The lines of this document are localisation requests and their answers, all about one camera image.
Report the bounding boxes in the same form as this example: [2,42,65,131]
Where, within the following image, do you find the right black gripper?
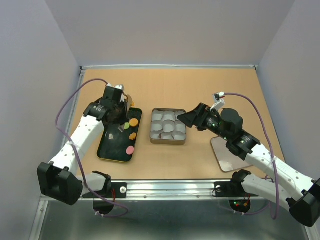
[176,102,231,142]

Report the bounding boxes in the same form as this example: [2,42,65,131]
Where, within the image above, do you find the metal serving tongs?
[119,92,133,132]

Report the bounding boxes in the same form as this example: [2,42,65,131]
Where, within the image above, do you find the orange round sandwich cookie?
[129,118,139,127]

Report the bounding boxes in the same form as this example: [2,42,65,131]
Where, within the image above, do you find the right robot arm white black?
[177,103,320,227]

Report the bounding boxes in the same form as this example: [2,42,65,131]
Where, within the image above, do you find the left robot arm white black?
[37,84,132,206]

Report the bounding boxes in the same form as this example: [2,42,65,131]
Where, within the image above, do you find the green round cookie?
[124,122,130,130]

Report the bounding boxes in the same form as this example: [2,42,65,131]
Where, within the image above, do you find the white paper cookie cups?
[150,109,186,140]

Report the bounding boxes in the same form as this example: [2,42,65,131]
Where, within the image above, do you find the dark green metal tray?
[97,107,143,163]

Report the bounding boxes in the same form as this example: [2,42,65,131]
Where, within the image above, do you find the small orange shaped cookie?
[129,132,137,141]

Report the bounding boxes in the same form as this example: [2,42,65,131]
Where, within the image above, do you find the pink round cookie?
[126,146,135,155]

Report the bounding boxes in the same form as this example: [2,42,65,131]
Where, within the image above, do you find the gold tin lid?
[210,137,252,173]

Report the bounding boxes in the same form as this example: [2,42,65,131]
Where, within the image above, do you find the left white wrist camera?
[114,84,125,91]

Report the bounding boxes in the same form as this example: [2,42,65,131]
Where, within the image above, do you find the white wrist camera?
[114,84,125,91]
[210,92,225,111]

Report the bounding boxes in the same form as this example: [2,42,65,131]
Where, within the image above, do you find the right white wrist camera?
[210,92,225,111]

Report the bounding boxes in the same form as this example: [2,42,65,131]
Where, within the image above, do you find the aluminium frame rail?
[39,177,276,201]

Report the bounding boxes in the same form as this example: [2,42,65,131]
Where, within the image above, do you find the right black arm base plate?
[213,181,249,198]

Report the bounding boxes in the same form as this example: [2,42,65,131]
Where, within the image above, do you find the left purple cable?
[54,78,130,218]

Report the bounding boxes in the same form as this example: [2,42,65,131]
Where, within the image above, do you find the purple cable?
[219,92,280,220]
[54,78,130,218]

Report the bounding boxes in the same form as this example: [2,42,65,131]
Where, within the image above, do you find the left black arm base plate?
[95,181,128,199]

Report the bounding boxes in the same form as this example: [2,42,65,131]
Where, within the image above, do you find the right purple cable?
[219,92,280,220]

